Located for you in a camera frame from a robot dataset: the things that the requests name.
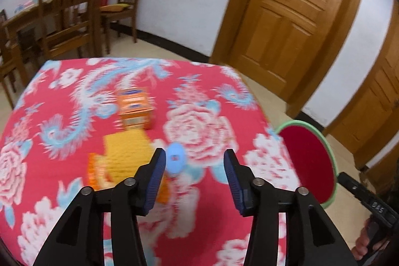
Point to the yellow seat cushion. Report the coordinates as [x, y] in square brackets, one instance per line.
[117, 7]

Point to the blue white packet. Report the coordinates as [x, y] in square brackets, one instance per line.
[20, 7]

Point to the wooden door frame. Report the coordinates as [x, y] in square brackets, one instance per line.
[226, 35]

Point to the wooden dining table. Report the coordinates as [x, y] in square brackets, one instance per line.
[28, 15]

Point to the small orange box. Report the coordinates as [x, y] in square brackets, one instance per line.
[135, 110]

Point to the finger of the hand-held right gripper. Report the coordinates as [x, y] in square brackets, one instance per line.
[355, 188]

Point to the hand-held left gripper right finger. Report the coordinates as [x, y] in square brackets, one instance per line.
[234, 180]

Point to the panelled wooden door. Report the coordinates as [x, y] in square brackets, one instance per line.
[374, 116]
[290, 19]

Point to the red stool green rim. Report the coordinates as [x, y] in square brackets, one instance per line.
[307, 160]

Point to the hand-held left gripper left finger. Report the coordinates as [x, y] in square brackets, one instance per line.
[154, 180]

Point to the pink tissue pack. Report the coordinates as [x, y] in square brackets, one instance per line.
[28, 0]

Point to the yellow sponge cloth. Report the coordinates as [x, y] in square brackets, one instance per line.
[126, 144]

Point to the red floral tablecloth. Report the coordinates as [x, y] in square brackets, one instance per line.
[218, 104]

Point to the person's right hand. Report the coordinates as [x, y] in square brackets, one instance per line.
[361, 242]

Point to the yellow waffle packet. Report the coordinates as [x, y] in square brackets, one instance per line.
[99, 172]

